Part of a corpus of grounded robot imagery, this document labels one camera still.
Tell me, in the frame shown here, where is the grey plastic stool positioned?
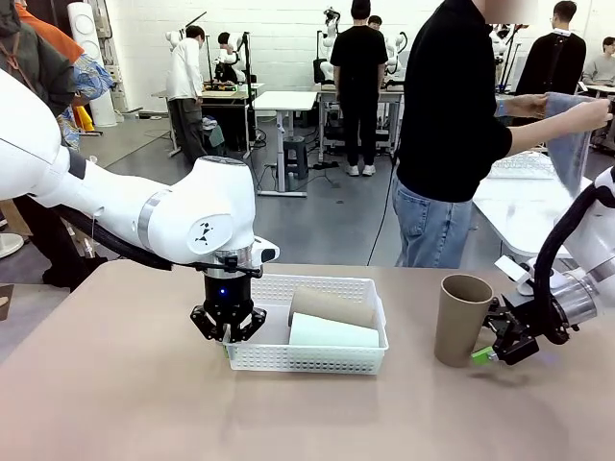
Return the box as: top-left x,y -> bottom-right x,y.
282,135 -> 309,182

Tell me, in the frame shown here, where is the black arm cable sleeve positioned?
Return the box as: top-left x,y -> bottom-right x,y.
532,183 -> 602,346
52,204 -> 265,279

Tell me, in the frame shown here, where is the person in black jacket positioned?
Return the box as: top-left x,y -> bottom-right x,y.
514,0 -> 588,96

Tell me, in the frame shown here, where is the white wire dish rack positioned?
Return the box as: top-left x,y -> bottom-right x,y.
488,148 -> 561,181

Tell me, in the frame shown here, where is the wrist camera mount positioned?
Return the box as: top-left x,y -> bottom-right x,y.
252,237 -> 281,265
493,255 -> 535,296

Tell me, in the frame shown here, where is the person in grey top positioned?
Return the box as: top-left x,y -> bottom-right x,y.
581,37 -> 615,87

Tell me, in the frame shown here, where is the white round stand base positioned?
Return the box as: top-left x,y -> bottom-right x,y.
0,232 -> 25,260

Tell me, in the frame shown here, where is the person in orange and blue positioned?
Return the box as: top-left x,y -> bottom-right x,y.
13,0 -> 116,150

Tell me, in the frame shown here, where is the grey blue towel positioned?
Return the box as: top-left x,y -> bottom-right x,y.
544,91 -> 611,199

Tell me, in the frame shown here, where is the white side table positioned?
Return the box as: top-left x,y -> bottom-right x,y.
472,175 -> 597,255

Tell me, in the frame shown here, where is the white standing desk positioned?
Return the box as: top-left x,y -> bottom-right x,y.
252,89 -> 319,198

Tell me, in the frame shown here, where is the brown cardboard piece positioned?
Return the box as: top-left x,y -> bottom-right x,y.
0,283 -> 15,323

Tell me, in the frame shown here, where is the person's right hand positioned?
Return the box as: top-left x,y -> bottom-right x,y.
574,98 -> 615,130

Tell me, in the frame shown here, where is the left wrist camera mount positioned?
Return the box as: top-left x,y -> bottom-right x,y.
252,237 -> 281,265

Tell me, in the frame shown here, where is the person's right forearm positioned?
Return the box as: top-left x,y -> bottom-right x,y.
508,112 -> 582,151

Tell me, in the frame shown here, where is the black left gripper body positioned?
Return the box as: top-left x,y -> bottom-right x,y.
202,273 -> 255,322

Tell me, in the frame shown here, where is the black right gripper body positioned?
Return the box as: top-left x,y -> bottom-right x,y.
499,291 -> 561,343

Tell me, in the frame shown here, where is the person in black shirt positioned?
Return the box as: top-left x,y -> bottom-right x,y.
391,0 -> 525,269

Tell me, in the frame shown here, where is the black left arm cable sleeve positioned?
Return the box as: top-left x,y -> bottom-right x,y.
52,204 -> 265,279

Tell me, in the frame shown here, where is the person's left forearm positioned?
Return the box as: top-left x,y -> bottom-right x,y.
497,95 -> 523,119

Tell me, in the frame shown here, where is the seated person in black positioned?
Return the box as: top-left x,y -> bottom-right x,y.
214,31 -> 247,85

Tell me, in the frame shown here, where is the wooden top table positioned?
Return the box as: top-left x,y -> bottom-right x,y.
199,81 -> 265,155

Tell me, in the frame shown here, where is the person in green jacket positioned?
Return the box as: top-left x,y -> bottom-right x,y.
0,0 -> 110,293

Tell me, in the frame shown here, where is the person in black t-shirt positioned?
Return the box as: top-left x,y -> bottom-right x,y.
330,0 -> 389,178

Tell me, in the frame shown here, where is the person in white shirt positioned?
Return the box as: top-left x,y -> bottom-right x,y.
165,24 -> 209,167

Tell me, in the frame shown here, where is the white perforated plastic basket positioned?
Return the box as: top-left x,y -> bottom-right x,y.
223,273 -> 389,376

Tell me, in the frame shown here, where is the brown cardboard cup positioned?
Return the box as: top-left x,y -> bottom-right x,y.
433,274 -> 495,369
289,286 -> 377,330

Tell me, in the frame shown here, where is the yellow floor sign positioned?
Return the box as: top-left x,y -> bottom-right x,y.
71,106 -> 95,133

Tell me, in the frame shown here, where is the black right arm cable sleeve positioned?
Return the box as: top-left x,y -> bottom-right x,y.
532,183 -> 602,346

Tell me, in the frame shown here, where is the white tower fan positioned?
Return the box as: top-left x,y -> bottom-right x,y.
66,1 -> 119,129

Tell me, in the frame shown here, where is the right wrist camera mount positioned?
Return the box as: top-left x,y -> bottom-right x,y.
493,255 -> 535,296

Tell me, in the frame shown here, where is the person's left hand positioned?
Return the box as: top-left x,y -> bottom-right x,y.
516,93 -> 550,120

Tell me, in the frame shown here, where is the pale green cup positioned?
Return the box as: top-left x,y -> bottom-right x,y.
287,312 -> 381,349

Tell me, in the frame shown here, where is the grey workbench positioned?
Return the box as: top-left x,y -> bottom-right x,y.
316,84 -> 405,158

